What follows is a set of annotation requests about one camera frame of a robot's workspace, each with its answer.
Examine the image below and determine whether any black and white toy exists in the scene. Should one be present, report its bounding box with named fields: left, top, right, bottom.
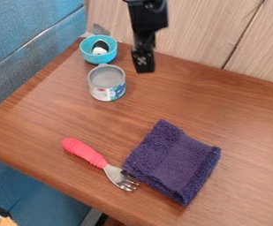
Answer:
left=91, top=39, right=110, bottom=56

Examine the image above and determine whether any silver can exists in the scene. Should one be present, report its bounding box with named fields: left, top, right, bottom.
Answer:
left=86, top=63, right=128, bottom=102

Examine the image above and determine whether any purple cloth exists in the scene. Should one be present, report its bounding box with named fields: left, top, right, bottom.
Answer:
left=120, top=118, right=223, bottom=207

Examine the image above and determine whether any red handled fork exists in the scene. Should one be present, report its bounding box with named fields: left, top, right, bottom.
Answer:
left=60, top=137, right=141, bottom=192

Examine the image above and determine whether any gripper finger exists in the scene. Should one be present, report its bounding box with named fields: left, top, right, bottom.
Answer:
left=130, top=50, right=158, bottom=74

